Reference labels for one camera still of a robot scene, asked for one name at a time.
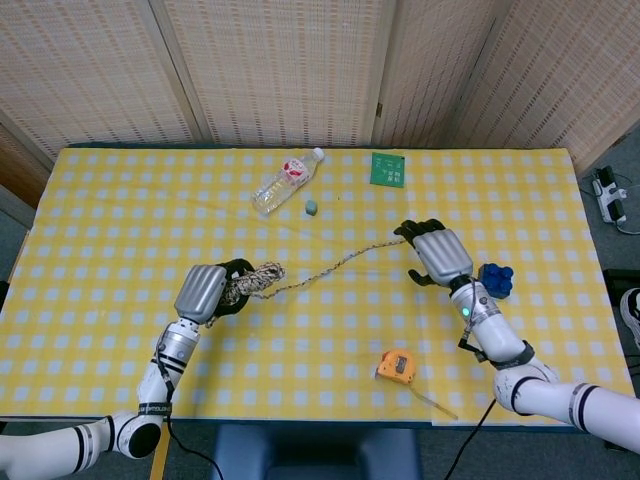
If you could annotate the orange tape measure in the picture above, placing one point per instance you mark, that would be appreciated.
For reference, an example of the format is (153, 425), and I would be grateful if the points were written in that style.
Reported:
(397, 365)

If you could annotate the white power strip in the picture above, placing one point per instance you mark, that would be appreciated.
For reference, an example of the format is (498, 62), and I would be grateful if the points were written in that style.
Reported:
(609, 197)

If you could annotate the blue toy building brick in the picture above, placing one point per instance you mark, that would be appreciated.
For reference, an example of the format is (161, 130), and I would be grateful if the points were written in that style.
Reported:
(500, 281)

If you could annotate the black box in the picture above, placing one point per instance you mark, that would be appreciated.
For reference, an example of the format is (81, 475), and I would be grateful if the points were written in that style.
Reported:
(617, 279)

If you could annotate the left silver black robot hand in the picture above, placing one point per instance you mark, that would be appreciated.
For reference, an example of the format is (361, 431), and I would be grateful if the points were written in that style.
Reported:
(200, 292)

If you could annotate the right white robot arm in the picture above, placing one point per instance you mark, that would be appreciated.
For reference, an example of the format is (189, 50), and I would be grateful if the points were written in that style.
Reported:
(500, 340)

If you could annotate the green square card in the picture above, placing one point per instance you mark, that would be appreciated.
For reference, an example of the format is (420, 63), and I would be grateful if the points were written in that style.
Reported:
(387, 170)

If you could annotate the black and white sneaker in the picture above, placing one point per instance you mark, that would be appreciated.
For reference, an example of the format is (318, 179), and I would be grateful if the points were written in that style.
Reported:
(632, 312)

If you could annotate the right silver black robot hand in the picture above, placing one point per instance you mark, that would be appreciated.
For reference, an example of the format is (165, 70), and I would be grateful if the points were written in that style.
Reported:
(442, 255)

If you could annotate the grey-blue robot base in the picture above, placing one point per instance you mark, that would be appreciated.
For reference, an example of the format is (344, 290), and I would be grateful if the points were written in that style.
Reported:
(315, 455)

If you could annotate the clear plastic water bottle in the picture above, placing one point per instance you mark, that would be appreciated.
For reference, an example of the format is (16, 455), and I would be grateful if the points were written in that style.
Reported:
(280, 187)

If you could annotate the yellow checked tablecloth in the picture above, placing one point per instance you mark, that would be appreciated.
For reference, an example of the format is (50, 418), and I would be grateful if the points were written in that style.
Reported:
(125, 225)

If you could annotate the small teal block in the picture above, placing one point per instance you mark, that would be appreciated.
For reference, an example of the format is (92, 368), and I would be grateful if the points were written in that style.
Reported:
(311, 208)

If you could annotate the woven folding screen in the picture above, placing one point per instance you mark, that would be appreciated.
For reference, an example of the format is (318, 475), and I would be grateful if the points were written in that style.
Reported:
(280, 70)

